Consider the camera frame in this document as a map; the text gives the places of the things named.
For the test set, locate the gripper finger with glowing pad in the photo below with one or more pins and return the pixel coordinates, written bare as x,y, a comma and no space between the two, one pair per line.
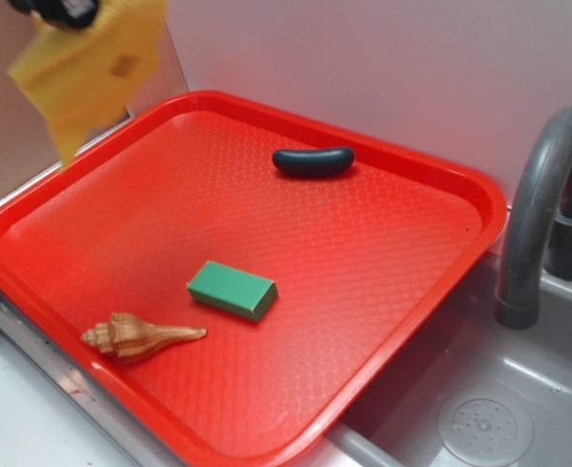
74,14

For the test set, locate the yellow cloth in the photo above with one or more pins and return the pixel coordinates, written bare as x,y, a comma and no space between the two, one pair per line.
80,79

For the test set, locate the dark green toy cucumber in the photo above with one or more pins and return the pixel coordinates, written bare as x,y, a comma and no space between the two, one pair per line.
318,163

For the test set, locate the red plastic tray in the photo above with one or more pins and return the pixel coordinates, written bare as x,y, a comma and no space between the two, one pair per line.
360,261

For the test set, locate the green rectangular block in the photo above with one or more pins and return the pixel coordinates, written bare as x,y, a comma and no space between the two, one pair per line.
238,292

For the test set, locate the brown spiral seashell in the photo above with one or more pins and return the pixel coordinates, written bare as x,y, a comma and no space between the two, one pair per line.
128,337

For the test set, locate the grey toy faucet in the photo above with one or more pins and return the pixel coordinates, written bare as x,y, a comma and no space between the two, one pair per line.
539,234

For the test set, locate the grey toy sink basin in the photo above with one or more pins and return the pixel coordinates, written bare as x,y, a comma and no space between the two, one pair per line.
466,391

